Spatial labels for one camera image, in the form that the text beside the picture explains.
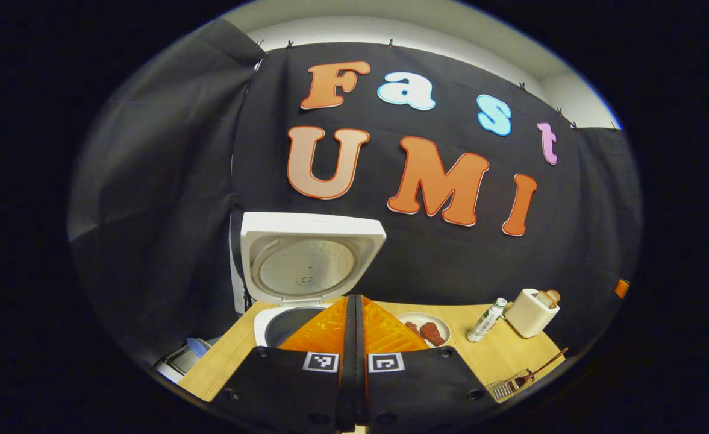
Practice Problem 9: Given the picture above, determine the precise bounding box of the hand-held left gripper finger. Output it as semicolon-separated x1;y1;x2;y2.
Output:
357;295;501;434
210;295;359;434

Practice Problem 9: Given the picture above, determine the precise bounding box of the white rice cooker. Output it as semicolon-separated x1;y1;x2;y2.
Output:
239;211;387;350

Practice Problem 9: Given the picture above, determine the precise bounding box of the dark wooden spoon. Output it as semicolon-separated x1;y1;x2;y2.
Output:
511;347;569;389

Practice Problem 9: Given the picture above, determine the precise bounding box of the white round plate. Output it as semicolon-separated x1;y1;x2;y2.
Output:
396;312;452;349

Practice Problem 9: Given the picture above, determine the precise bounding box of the cream toaster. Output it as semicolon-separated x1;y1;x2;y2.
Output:
504;288;561;339

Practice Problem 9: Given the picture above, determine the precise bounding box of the white plastic bottle green label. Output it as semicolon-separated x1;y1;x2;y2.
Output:
466;298;508;343

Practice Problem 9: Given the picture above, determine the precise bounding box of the black backdrop cloth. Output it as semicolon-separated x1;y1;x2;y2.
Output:
68;18;643;368

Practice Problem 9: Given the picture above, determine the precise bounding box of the grey and blue device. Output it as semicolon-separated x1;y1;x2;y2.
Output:
154;336;217;385

